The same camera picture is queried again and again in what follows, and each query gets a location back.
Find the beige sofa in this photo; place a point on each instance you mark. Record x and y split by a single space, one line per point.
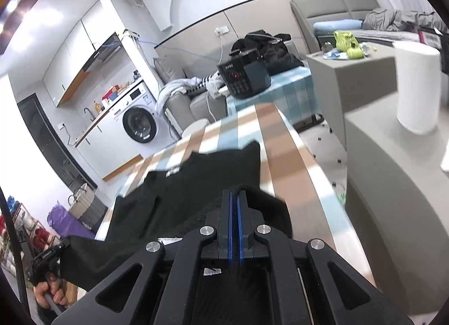
200 104

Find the grey low cabinet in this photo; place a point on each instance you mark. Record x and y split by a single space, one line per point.
354 86

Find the dark electric pressure cooker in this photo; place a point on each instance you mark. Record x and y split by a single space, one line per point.
242 77

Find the black door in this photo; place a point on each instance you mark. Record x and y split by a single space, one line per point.
52 142

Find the houndstooth cushion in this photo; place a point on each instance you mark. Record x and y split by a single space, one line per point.
201 84

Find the green plush toy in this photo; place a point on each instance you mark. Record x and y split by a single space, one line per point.
345 42

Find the black knit sweater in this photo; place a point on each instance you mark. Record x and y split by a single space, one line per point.
210 177

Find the white paper towel roll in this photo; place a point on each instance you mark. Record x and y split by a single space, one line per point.
417 90

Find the grey bed blanket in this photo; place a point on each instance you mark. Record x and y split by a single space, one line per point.
396 19

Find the brown and blue checked tablecloth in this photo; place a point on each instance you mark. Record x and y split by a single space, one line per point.
280 156

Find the black jacket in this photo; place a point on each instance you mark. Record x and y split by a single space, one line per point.
277 51

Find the grey curved counter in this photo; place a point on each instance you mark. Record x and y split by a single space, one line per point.
393 188

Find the light grey hoodie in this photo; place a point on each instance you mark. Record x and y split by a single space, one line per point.
168 91

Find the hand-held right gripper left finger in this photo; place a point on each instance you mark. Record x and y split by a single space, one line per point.
229 223

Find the red box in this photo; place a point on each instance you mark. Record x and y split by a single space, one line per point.
110 94

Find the teal checked side tablecloth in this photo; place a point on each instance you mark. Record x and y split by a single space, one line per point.
287 90

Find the white base kitchen cabinet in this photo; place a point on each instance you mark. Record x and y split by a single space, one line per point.
108 149

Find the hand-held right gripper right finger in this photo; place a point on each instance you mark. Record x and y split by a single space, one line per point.
242 223

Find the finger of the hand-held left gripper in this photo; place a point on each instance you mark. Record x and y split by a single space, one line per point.
60 246

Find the white round stool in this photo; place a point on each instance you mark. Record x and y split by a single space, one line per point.
196 126

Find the white wall socket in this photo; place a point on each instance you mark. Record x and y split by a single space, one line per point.
222 30

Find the kitchen faucet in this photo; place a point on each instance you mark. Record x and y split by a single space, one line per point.
87 114

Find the woven laundry basket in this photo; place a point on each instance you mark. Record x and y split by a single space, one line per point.
87 209

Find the person's left hand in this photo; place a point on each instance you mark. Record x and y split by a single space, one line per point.
49 293

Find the orange bottle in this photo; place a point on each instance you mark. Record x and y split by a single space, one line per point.
96 106

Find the white washing machine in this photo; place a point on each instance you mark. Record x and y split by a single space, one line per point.
140 125

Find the range hood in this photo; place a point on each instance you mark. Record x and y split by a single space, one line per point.
105 49

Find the purple plastic bag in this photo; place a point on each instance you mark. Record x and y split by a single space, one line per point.
66 221

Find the white upper kitchen cabinet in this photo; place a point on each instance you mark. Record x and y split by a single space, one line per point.
73 55

